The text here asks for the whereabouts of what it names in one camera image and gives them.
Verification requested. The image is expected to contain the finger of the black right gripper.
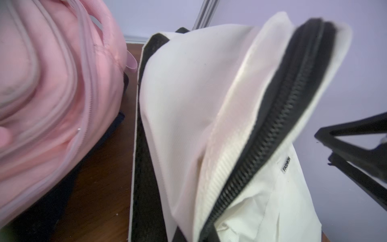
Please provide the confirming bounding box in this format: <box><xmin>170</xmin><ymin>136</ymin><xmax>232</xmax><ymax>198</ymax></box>
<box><xmin>314</xmin><ymin>113</ymin><xmax>387</xmax><ymax>182</ymax></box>
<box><xmin>328</xmin><ymin>152</ymin><xmax>387</xmax><ymax>211</ymax></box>

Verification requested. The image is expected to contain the cream canvas backpack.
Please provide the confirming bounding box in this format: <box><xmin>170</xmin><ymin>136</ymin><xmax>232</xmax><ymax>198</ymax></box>
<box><xmin>128</xmin><ymin>12</ymin><xmax>352</xmax><ymax>242</ymax></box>

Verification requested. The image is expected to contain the right corner aluminium profile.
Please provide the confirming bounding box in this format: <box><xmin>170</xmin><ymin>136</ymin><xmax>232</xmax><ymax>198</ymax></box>
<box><xmin>192</xmin><ymin>0</ymin><xmax>220</xmax><ymax>30</ymax></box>

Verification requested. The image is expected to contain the pink backpack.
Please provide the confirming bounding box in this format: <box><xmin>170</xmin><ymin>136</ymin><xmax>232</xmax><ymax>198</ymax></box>
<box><xmin>1</xmin><ymin>1</ymin><xmax>137</xmax><ymax>226</ymax></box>

